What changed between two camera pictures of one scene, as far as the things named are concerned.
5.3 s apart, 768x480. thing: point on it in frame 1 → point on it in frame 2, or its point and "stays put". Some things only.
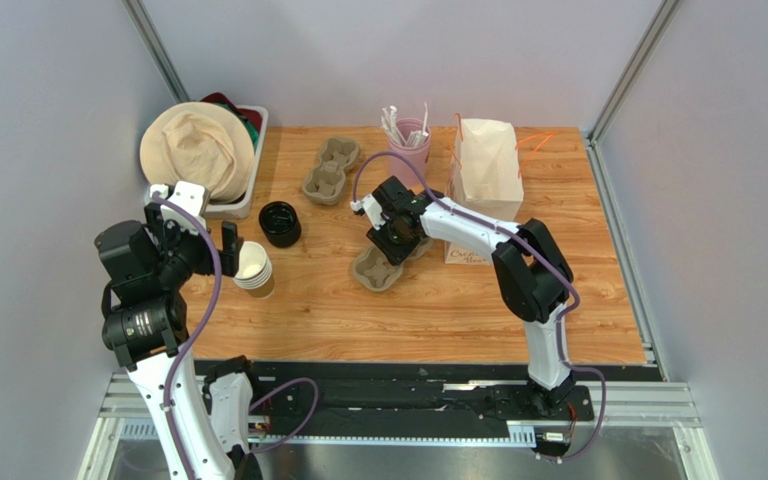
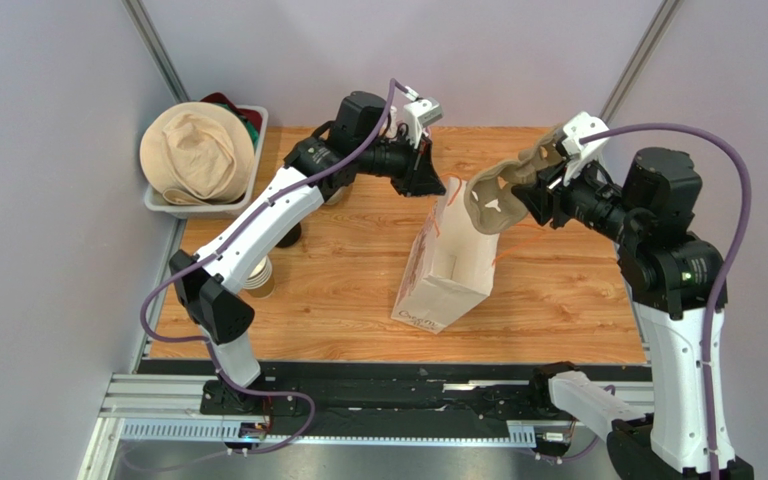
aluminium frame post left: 157,50 stays put
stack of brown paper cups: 255,271 stays put
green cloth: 251,130 stays put
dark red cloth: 252,115 stays put
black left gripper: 161,229 → 419,178
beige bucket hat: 198,141 stays put
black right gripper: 396,238 → 553,199
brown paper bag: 484,176 → 451,267
